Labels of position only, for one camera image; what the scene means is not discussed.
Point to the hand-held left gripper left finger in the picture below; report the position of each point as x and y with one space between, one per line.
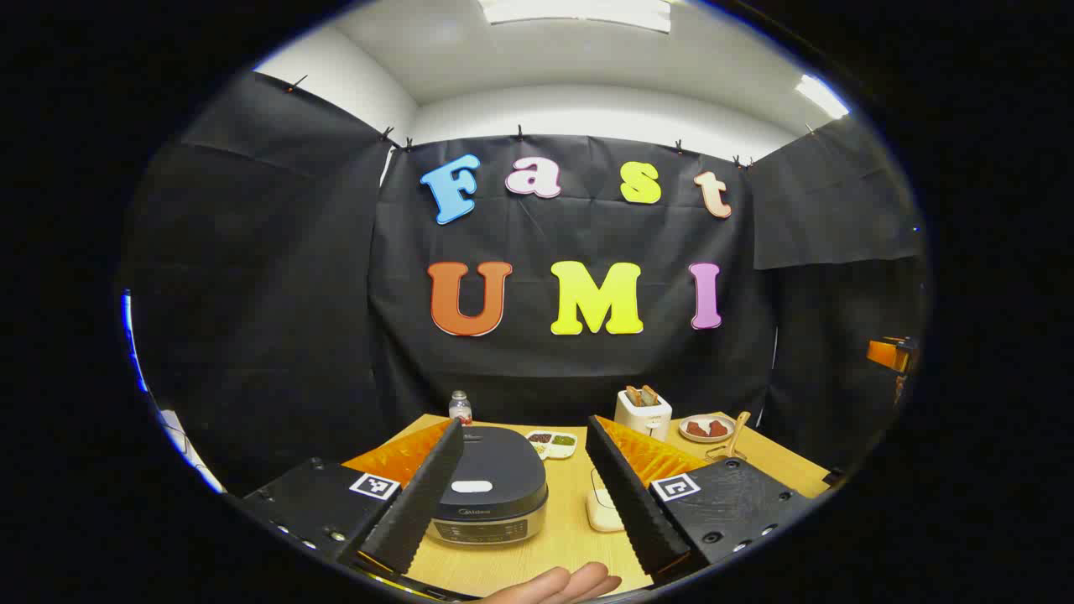
419 503

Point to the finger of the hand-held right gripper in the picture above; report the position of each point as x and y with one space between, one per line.
889 352

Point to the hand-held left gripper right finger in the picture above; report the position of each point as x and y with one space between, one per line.
629 503

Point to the clear plastic rice container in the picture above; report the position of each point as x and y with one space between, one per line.
597 480

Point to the dark grey rice cooker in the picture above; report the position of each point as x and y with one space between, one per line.
503 503

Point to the wooden spoon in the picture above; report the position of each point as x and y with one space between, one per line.
738 432

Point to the white toaster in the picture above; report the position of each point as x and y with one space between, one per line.
642 419

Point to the small white plate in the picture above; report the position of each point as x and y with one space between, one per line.
701 439

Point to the white divided sauce dish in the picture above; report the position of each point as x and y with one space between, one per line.
551 445

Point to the brown meat piece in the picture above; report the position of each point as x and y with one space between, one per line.
697 429
718 428

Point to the small clear bottle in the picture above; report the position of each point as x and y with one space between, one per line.
460 409

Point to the toast slice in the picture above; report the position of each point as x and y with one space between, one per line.
633 396
649 394

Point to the small black device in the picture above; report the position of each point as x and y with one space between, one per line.
832 477

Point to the white side desk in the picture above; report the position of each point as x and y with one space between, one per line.
174 424

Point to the ceiling light panel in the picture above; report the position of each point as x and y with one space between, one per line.
579 13
822 96

